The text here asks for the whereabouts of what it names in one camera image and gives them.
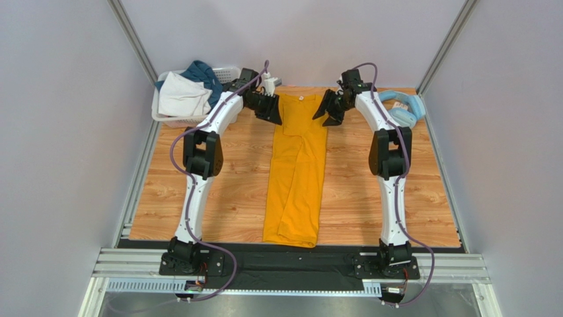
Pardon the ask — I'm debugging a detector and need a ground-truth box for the yellow t shirt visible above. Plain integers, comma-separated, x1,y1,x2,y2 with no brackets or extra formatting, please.
262,94,328,248

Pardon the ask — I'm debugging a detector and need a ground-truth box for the white plastic laundry basket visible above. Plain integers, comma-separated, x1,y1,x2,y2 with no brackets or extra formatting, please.
151,66,241,127

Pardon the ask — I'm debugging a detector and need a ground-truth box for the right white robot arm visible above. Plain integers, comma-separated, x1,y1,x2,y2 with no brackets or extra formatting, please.
313,69,426,278

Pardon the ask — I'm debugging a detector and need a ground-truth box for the purple cable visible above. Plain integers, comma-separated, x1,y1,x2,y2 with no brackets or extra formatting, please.
169,60,270,303
352,62,436,308

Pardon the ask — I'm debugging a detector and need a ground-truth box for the white t shirt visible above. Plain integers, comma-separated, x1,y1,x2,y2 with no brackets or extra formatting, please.
157,72,212,117

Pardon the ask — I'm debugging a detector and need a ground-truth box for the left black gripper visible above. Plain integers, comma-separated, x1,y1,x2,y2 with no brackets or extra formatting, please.
246,92,284,125

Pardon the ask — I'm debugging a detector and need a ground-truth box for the white slotted cable duct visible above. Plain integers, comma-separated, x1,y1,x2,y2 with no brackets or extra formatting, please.
105,277,383,298

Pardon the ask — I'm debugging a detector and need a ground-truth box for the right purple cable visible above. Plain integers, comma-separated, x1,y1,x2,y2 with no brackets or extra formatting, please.
352,62,436,308

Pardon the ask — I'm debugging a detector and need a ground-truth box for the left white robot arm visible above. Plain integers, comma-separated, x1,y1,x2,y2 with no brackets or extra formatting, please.
159,67,282,276

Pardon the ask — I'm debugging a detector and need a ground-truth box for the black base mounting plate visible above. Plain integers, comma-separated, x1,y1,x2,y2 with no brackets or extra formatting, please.
159,239,421,291

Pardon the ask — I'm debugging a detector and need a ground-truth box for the teal t shirt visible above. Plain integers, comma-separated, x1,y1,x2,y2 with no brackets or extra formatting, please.
155,60,223,109

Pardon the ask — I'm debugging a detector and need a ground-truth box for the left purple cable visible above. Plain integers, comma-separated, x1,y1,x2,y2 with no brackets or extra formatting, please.
169,60,270,303

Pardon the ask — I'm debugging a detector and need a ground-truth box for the aluminium frame rail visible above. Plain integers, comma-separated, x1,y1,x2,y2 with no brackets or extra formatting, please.
93,244,490,284

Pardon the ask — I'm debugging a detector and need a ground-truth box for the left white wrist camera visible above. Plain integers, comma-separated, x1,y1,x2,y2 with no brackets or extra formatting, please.
262,72,282,96

